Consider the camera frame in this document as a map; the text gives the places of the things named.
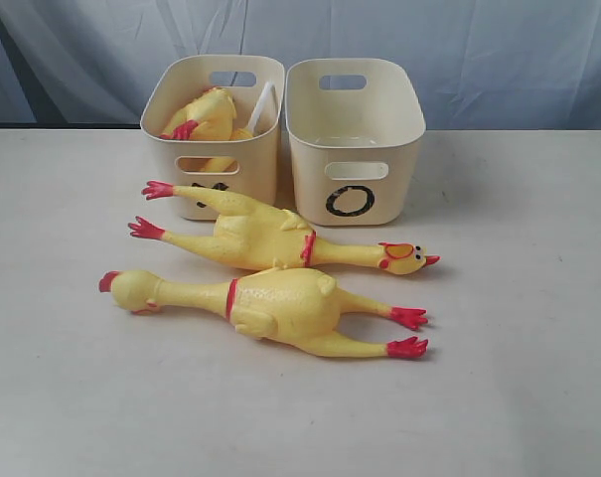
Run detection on yellow chicken facing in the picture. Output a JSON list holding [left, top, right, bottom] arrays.
[[128, 181, 440, 275], [98, 268, 428, 359]]

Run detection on cream bin marked X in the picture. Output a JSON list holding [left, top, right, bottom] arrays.
[[140, 55, 285, 204]]

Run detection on headless yellow rubber chicken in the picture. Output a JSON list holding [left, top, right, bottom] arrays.
[[159, 86, 236, 142]]

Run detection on cream bin marked O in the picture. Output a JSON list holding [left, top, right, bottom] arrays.
[[284, 58, 426, 227]]

